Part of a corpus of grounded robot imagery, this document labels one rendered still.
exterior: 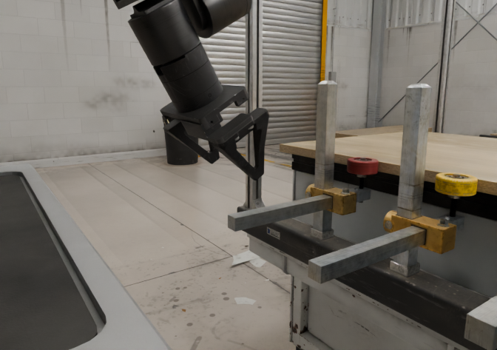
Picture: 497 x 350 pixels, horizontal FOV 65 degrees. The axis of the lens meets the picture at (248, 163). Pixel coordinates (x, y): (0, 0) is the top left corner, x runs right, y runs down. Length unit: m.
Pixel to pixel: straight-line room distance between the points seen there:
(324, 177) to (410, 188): 0.24
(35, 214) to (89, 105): 6.12
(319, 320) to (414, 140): 0.92
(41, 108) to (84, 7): 1.56
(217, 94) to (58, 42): 5.87
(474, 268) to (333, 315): 0.59
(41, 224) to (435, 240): 0.76
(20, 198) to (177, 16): 0.25
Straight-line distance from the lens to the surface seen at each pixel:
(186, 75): 0.41
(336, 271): 0.68
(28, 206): 0.20
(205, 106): 0.42
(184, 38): 0.41
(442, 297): 0.88
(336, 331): 1.54
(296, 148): 1.33
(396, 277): 0.92
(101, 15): 6.45
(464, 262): 1.11
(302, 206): 0.93
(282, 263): 1.27
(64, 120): 6.25
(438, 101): 2.09
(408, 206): 0.88
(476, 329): 0.52
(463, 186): 0.92
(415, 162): 0.86
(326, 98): 1.00
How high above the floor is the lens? 1.09
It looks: 11 degrees down
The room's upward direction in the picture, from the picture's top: straight up
